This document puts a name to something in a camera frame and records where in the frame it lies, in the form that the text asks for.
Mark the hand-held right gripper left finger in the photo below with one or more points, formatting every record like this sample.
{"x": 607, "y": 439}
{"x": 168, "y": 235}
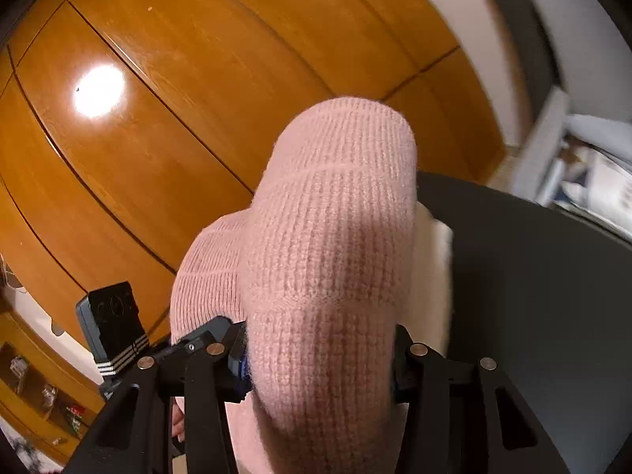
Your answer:
{"x": 239, "y": 375}

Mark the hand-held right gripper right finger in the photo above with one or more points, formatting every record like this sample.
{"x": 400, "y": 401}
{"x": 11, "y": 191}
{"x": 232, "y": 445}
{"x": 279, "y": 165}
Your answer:
{"x": 402, "y": 365}

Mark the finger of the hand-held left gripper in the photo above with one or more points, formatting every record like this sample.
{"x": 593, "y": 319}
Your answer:
{"x": 197, "y": 335}

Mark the pink knit sweater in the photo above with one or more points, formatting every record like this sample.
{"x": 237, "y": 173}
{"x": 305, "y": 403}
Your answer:
{"x": 335, "y": 256}

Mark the person's left hand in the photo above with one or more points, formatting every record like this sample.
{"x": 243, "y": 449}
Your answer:
{"x": 177, "y": 422}

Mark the white folded towel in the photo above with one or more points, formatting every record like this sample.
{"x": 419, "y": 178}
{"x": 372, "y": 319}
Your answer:
{"x": 437, "y": 281}

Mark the wooden shelf unit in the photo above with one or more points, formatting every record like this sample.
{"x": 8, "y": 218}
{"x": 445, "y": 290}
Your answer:
{"x": 29, "y": 380}

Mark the wooden wardrobe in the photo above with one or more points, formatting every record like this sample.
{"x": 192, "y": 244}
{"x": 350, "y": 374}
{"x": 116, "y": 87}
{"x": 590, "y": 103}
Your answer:
{"x": 197, "y": 108}

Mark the white printed seat cushion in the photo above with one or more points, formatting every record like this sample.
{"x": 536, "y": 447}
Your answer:
{"x": 607, "y": 192}

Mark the black rolled mat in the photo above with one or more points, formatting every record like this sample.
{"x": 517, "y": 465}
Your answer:
{"x": 523, "y": 24}

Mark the grey yellow blue chair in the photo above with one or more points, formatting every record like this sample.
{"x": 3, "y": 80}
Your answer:
{"x": 582, "y": 34}

